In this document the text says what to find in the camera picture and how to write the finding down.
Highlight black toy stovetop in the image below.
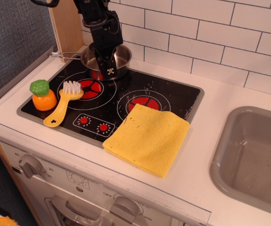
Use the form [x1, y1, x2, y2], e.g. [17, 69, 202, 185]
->
[16, 55, 205, 149]

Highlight orange toy carrot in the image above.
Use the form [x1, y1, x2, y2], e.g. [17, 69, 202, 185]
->
[29, 80, 57, 111]

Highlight grey sink basin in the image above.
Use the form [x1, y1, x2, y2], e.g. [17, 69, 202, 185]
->
[210, 106, 271, 213]

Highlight grey oven knob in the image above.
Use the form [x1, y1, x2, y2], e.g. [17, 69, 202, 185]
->
[110, 196, 140, 224]
[18, 154, 43, 178]

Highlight grey right oven knob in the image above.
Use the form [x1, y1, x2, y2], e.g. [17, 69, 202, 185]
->
[110, 196, 140, 224]

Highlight silver steel pot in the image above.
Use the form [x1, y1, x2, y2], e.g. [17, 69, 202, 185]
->
[48, 44, 132, 81]

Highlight orange object bottom left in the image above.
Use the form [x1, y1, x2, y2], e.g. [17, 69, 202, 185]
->
[0, 216, 18, 226]

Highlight wooden side post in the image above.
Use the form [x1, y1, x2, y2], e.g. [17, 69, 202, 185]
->
[48, 0, 84, 58]

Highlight yellow folded cloth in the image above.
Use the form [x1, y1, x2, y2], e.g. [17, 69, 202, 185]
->
[103, 104, 190, 178]

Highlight yellow dish brush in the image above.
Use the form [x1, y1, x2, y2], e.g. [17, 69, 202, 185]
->
[43, 81, 84, 128]

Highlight silver oven door handle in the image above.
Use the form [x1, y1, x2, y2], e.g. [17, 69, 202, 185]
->
[50, 196, 115, 226]

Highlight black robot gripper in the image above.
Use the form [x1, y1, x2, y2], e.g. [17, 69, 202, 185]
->
[74, 0, 123, 80]

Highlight grey left oven knob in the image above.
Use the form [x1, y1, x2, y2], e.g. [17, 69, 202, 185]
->
[18, 154, 43, 178]

